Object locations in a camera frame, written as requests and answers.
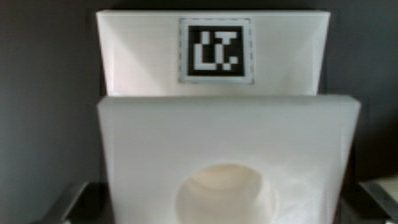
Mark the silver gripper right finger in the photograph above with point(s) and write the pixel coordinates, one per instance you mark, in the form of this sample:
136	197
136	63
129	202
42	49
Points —
383	190

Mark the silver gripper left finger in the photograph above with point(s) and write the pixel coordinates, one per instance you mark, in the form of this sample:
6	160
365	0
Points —
60	212

